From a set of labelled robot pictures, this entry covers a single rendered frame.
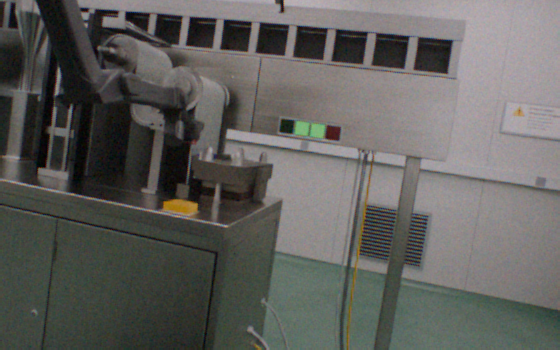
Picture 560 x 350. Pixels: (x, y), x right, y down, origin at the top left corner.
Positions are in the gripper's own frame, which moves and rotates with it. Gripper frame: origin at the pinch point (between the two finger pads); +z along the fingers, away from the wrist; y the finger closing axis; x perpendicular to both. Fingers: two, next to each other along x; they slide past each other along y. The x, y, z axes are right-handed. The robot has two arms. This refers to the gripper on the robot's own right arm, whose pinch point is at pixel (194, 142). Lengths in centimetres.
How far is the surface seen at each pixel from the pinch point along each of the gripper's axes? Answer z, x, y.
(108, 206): -17.9, -32.4, -8.3
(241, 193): 7.1, -12.2, 18.7
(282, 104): 17.3, 31.3, 20.8
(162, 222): -17.2, -33.5, 8.1
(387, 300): 67, -24, 73
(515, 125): 206, 169, 169
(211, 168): -1.8, -9.1, 9.7
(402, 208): 48, 10, 73
